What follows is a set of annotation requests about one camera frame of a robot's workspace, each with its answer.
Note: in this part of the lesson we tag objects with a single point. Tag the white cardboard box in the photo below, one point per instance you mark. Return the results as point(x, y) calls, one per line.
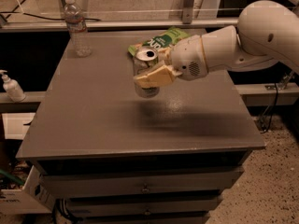
point(32, 198)

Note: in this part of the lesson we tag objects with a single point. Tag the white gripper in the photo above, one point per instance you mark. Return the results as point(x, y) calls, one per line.
point(187, 58)

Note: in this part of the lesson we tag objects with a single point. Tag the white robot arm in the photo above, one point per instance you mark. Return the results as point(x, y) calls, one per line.
point(266, 33)

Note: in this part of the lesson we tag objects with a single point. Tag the green chip bag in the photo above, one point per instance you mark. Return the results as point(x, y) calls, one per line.
point(166, 39)

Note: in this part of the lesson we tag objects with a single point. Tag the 7up soda can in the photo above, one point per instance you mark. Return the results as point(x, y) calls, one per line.
point(144, 58)

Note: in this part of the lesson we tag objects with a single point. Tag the white pump dispenser bottle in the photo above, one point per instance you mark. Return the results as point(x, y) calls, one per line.
point(12, 87)

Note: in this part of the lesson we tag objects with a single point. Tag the clear plastic water bottle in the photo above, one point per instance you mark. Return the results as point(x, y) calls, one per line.
point(76, 26)

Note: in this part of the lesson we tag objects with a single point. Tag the grey drawer cabinet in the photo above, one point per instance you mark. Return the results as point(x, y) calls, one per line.
point(113, 157)

